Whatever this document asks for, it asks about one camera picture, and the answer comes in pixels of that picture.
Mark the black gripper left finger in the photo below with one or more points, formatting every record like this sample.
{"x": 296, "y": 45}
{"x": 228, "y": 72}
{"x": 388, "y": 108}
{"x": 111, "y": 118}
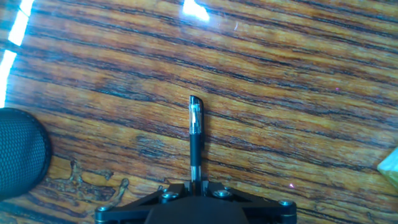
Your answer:
{"x": 130, "y": 210}

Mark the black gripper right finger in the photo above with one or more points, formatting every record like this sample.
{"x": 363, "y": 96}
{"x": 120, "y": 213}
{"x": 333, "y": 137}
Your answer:
{"x": 264, "y": 210}

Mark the black clear gel pen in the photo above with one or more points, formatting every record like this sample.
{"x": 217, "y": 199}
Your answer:
{"x": 195, "y": 149}

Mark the black mesh pen holder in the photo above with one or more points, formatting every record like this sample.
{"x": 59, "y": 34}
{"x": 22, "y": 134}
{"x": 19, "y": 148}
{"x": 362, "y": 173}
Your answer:
{"x": 21, "y": 152}

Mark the glossy wooden board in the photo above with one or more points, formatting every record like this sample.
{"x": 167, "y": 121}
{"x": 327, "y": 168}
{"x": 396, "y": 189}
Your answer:
{"x": 280, "y": 93}

